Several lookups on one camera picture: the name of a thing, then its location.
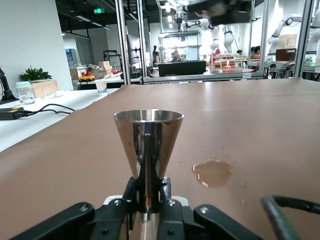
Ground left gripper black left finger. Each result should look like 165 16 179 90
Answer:
9 176 141 240

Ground white paper cup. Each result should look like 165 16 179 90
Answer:
94 79 109 97

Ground black stand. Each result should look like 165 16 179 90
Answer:
0 65 19 105

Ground steel double jigger measuring cup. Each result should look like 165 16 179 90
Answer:
113 109 185 240

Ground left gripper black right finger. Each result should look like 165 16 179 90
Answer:
156 176 263 240

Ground white side table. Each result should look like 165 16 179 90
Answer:
0 82 143 153

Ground black power adapter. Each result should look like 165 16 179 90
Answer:
0 106 26 121

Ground brown table mat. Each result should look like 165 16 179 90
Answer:
0 77 320 240

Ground black monitor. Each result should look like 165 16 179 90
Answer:
126 33 142 66

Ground rack with bread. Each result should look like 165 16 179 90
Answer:
210 52 245 73

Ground green potted plant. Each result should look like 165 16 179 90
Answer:
18 65 53 82

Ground long black box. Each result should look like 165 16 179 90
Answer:
158 60 207 77

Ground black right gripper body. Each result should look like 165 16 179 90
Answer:
186 0 253 27

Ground black left wrist camera cable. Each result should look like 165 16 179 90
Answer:
260 194 320 240

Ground clear jar with blue lid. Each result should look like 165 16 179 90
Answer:
15 80 36 106

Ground yellow toy truck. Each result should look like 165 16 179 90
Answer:
78 71 96 83

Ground aluminium frame post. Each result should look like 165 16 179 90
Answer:
258 0 270 76
293 0 316 79
136 0 148 85
114 0 132 86

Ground seated person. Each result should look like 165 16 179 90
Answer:
249 45 261 61

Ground spilled liquid puddle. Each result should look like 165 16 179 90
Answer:
191 160 233 188

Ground black adapter cable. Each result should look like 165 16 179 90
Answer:
22 103 76 117

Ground stacked cardboard boxes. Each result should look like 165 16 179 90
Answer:
97 60 114 76

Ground cardboard box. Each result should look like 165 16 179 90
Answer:
29 79 60 99

